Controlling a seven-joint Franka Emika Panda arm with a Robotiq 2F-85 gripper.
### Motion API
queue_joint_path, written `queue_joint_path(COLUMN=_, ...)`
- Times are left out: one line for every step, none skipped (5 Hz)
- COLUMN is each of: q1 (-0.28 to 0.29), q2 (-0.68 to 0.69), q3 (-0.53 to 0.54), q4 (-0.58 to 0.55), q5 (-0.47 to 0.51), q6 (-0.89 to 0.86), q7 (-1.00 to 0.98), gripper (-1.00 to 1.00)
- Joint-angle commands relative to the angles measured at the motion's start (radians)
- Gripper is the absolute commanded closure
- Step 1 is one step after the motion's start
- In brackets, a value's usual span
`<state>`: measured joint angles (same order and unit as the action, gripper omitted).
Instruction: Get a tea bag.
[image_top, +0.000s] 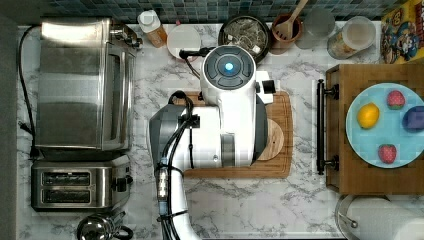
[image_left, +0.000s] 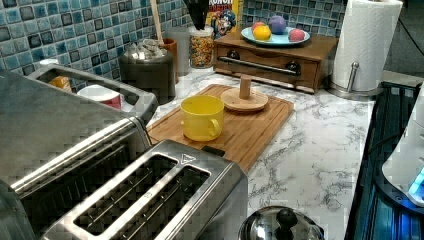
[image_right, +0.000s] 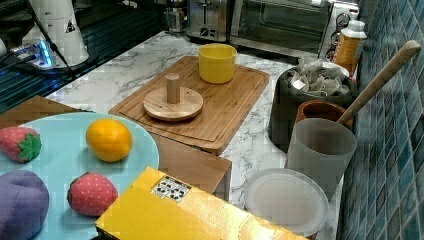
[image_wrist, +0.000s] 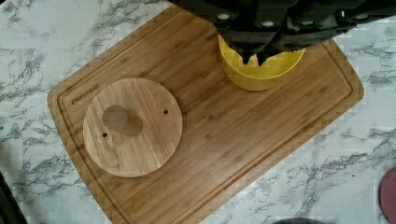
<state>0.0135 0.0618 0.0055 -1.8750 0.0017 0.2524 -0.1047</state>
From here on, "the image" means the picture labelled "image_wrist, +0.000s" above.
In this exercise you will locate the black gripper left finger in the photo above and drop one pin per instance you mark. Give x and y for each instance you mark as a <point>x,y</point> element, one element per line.
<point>245,56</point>

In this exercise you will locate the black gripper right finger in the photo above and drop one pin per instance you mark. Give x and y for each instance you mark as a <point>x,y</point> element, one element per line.
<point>263,56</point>

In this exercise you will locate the yellow cup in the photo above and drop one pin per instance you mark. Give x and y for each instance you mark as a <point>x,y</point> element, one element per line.
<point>255,77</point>

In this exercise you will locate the bamboo cutting board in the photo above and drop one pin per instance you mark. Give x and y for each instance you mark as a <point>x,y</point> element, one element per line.
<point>230,136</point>

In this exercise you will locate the round wooden lid with knob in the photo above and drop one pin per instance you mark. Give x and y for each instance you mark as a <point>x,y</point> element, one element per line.
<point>132,127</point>

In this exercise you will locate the dark red round object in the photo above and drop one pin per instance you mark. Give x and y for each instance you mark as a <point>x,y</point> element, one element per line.
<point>387,196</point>

